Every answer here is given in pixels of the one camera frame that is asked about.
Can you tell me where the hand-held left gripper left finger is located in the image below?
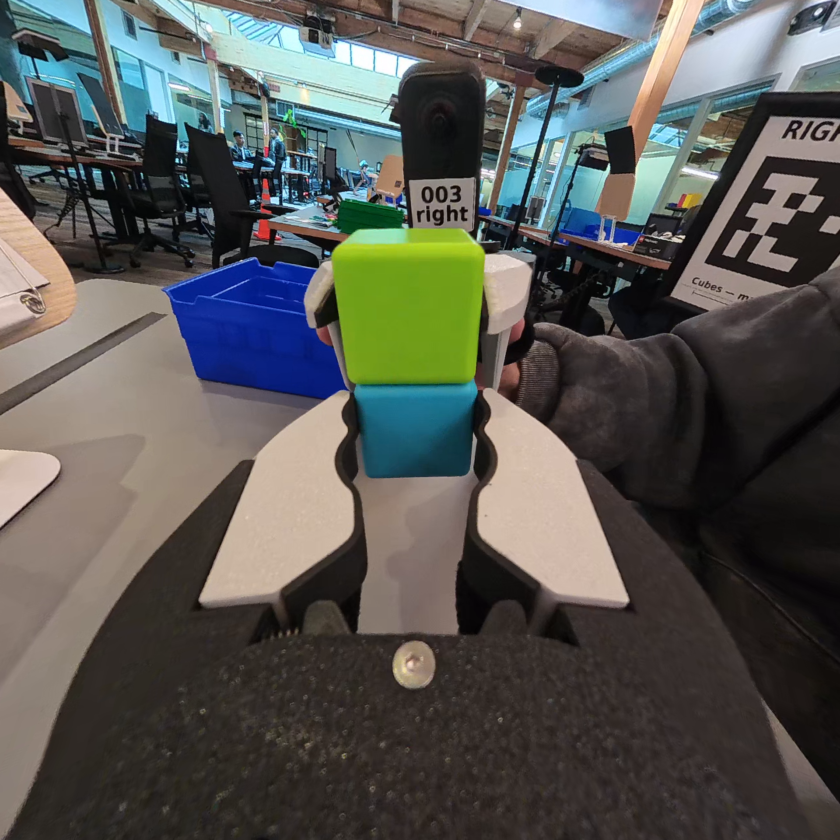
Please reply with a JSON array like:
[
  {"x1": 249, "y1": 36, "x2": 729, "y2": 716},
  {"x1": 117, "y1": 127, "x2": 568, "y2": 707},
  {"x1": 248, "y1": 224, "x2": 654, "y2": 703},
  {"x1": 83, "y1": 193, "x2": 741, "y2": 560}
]
[{"x1": 199, "y1": 390, "x2": 367, "y2": 611}]

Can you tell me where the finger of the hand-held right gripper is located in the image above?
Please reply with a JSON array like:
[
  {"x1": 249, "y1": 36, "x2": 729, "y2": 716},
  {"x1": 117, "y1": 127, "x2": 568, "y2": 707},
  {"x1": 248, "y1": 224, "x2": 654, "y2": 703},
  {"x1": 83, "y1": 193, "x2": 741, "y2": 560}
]
[
  {"x1": 304, "y1": 262, "x2": 352, "y2": 392},
  {"x1": 482, "y1": 252, "x2": 534, "y2": 389}
]

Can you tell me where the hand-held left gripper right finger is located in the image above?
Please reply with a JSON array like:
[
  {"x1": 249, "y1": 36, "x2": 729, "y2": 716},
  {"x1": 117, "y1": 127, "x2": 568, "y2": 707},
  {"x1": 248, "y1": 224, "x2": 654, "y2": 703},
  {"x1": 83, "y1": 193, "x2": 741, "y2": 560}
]
[{"x1": 461, "y1": 387, "x2": 631, "y2": 611}]

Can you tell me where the blue plastic bin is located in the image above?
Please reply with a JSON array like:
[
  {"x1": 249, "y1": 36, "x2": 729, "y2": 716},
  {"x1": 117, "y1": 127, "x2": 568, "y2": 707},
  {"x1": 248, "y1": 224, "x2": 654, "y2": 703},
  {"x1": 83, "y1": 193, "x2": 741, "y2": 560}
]
[{"x1": 162, "y1": 257, "x2": 349, "y2": 400}]

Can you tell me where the green cube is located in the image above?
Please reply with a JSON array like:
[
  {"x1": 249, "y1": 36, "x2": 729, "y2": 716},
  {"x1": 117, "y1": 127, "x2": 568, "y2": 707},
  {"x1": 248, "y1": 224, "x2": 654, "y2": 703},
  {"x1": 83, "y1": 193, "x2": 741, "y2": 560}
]
[{"x1": 331, "y1": 228, "x2": 487, "y2": 386}]

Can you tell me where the cyan cube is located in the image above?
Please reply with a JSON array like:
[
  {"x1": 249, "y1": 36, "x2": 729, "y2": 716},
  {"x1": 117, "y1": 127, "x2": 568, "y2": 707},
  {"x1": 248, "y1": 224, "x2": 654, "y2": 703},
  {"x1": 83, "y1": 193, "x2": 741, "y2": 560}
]
[{"x1": 353, "y1": 381, "x2": 479, "y2": 479}]

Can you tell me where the grey desk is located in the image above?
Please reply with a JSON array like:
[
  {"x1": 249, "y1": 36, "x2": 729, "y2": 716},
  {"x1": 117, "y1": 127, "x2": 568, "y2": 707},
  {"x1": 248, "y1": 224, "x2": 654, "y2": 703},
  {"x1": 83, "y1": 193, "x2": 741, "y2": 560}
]
[{"x1": 0, "y1": 279, "x2": 840, "y2": 840}]

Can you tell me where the person's right hand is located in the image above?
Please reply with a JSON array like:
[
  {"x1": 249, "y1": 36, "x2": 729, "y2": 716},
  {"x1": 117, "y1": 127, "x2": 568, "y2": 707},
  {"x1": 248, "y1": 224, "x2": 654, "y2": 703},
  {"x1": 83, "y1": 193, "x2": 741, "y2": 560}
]
[{"x1": 476, "y1": 315, "x2": 530, "y2": 403}]

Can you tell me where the stack of green bins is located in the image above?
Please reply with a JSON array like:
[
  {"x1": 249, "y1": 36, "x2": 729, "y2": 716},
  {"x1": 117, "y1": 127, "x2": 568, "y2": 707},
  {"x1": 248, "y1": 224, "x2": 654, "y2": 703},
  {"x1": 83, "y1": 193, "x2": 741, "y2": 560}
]
[{"x1": 336, "y1": 199, "x2": 406, "y2": 235}]

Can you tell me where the wooden table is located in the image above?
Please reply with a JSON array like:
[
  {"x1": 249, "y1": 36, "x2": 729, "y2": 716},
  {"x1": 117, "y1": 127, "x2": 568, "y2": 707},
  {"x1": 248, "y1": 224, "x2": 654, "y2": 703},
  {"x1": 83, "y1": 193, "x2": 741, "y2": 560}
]
[{"x1": 479, "y1": 213, "x2": 673, "y2": 271}]

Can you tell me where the orange traffic cone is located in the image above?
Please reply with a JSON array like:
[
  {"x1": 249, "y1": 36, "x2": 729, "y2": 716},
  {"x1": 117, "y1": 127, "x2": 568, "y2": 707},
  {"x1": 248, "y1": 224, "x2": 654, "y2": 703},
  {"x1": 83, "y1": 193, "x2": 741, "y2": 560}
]
[{"x1": 255, "y1": 177, "x2": 277, "y2": 242}]

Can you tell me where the black pole stand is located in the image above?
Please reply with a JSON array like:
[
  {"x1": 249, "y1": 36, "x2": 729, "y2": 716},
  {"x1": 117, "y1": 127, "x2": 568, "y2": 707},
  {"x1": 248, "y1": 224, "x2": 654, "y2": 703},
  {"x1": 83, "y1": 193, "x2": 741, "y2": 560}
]
[{"x1": 512, "y1": 66, "x2": 585, "y2": 250}]

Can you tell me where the black office chair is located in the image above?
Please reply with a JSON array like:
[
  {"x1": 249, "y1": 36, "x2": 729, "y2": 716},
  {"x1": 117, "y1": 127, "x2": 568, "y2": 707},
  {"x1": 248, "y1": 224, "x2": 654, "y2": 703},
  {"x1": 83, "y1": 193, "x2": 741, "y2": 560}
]
[
  {"x1": 141, "y1": 115, "x2": 198, "y2": 266},
  {"x1": 185, "y1": 122, "x2": 296, "y2": 266}
]

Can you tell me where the ceiling projector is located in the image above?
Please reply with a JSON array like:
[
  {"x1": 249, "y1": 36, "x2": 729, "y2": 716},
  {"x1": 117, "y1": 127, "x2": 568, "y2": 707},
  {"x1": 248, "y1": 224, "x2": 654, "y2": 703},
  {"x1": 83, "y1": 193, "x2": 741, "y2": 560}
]
[{"x1": 298, "y1": 12, "x2": 337, "y2": 59}]

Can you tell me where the black white marker sign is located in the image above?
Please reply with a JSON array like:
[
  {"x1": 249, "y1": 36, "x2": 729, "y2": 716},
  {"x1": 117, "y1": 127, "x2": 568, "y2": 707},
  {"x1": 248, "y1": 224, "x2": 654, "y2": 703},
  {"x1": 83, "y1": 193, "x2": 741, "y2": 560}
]
[{"x1": 659, "y1": 92, "x2": 840, "y2": 312}]

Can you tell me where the printed instruction sheet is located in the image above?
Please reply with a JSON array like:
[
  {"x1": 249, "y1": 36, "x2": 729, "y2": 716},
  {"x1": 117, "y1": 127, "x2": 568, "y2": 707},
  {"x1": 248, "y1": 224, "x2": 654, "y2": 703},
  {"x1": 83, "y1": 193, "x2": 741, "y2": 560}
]
[{"x1": 0, "y1": 236, "x2": 50, "y2": 336}]

